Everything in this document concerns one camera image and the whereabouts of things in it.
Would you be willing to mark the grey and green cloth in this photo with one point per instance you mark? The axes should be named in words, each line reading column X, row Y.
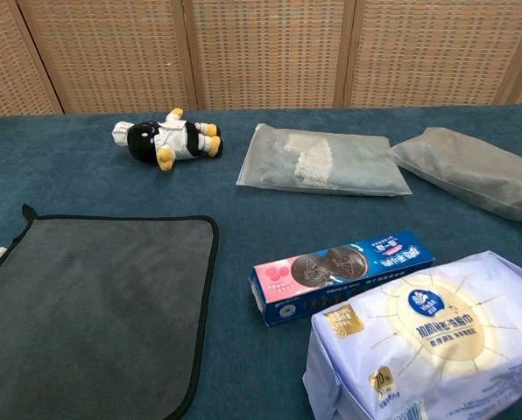
column 94, row 306

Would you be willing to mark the frosted bag with white lace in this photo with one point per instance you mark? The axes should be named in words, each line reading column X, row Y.
column 322, row 162

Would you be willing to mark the blue cookie box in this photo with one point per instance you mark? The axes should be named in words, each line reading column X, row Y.
column 331, row 275

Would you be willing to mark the black penguin plush toy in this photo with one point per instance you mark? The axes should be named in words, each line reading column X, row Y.
column 173, row 137

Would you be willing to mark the woven folding screen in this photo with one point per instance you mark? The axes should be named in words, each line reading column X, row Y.
column 265, row 52

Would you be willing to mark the frosted bag with dark cloth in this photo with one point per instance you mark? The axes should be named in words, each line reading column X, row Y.
column 471, row 172

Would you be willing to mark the lavender tissue pack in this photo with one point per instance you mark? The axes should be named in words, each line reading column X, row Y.
column 436, row 341

